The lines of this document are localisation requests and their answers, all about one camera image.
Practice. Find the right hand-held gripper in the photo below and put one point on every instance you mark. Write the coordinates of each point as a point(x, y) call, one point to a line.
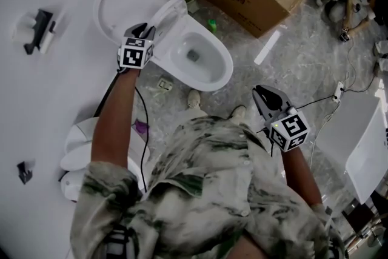
point(291, 130)

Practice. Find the person's right forearm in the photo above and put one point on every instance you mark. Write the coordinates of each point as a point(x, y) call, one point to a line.
point(301, 176)

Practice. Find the person's left forearm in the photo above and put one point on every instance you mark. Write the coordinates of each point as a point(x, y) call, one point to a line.
point(113, 130)

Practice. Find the black and white harness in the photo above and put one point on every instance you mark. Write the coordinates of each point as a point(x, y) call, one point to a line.
point(121, 242)

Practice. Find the person's patterned shirt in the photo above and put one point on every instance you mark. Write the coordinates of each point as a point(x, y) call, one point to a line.
point(212, 191)

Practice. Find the person's white shoe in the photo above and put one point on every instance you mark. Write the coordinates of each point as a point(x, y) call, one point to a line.
point(194, 98)
point(239, 112)

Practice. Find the person's right white shoe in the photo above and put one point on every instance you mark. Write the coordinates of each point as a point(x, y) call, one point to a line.
point(239, 112)

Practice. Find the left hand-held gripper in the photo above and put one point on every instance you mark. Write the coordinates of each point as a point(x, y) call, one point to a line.
point(133, 54)

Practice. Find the white bathtub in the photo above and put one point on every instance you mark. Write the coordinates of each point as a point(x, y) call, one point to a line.
point(363, 145)

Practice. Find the white toilet bowl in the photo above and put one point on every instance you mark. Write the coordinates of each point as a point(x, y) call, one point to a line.
point(212, 76)

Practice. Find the person's left white shoe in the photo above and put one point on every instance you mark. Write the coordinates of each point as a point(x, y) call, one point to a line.
point(194, 98)

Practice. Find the black floor device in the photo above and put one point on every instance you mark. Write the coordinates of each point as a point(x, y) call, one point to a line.
point(345, 36)

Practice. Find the black toilet paper holder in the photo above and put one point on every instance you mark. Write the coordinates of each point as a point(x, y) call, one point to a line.
point(39, 30)

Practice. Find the white power strip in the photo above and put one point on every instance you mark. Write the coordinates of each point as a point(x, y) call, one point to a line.
point(338, 91)

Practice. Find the green bottle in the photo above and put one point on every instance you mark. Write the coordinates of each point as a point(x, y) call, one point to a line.
point(212, 25)

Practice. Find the purple plastic toy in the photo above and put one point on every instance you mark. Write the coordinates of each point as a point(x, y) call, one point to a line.
point(141, 125)

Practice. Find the black wall holder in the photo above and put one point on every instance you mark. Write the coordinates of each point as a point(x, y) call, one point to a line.
point(24, 173)

